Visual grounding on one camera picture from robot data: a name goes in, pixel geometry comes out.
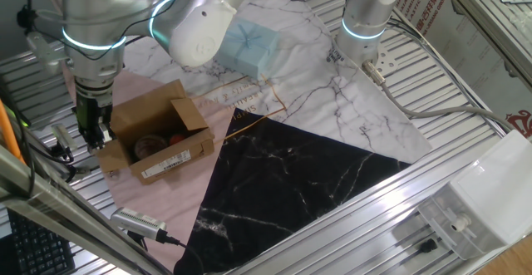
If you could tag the black table plug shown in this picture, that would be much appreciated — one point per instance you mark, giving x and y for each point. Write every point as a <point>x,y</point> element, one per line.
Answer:
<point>428,246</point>

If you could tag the small silver camera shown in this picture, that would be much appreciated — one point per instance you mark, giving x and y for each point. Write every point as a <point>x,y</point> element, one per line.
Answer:
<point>63,136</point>

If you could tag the white plastic enclosure box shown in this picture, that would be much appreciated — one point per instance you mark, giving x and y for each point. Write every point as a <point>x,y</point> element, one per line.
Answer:
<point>490,196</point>

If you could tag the black keyboard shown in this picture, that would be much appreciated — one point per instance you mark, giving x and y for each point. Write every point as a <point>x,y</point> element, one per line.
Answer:
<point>37,250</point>

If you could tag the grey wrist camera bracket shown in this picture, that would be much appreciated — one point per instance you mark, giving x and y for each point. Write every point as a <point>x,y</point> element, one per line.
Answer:
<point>43,50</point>

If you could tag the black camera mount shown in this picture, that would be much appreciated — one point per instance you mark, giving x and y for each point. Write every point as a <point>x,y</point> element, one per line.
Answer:
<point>62,152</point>

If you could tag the brown cardboard box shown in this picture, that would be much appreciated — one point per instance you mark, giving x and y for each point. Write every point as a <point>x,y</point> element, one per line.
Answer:
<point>145,113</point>

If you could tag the silver depth camera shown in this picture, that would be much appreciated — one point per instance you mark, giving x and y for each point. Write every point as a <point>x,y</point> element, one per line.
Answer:
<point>137,223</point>

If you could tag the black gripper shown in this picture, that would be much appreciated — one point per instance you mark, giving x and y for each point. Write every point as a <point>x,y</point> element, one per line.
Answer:
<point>95,113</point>

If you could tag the light blue gift box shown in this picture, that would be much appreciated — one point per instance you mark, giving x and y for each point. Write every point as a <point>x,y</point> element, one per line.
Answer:
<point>253,55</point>

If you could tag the marble pattern tablecloth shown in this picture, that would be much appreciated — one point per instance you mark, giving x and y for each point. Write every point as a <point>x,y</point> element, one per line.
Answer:
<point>316,100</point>

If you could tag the orange pole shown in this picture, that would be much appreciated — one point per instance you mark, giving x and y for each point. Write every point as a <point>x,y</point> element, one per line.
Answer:
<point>6,129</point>

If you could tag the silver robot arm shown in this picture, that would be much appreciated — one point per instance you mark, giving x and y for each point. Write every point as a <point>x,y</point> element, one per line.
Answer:
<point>95,17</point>

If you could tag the small orange basketball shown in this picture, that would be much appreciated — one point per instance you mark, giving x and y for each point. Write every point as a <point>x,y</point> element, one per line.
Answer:
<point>177,139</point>

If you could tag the printed cardboard panel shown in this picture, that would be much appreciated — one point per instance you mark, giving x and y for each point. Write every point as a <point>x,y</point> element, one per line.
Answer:
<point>469,50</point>

